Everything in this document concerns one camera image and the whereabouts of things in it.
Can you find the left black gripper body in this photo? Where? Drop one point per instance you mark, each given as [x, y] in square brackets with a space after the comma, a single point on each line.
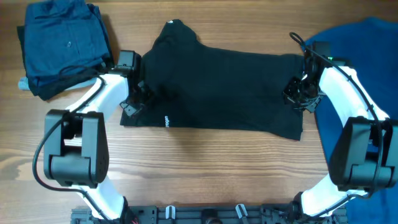
[132, 104]

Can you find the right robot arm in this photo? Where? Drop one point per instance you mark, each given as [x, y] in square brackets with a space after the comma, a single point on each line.
[364, 159]

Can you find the blue t-shirt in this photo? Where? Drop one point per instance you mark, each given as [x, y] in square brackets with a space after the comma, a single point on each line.
[371, 46]

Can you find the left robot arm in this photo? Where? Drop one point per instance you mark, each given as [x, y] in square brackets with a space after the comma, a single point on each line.
[75, 147]

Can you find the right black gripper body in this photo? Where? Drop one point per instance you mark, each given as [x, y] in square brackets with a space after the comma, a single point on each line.
[298, 94]

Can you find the black t-shirt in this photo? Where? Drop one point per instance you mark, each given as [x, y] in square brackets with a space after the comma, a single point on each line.
[195, 86]

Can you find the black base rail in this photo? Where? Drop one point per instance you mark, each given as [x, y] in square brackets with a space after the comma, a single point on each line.
[264, 214]

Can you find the folded blue denim shirt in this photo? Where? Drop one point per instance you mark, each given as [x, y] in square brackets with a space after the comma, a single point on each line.
[62, 36]

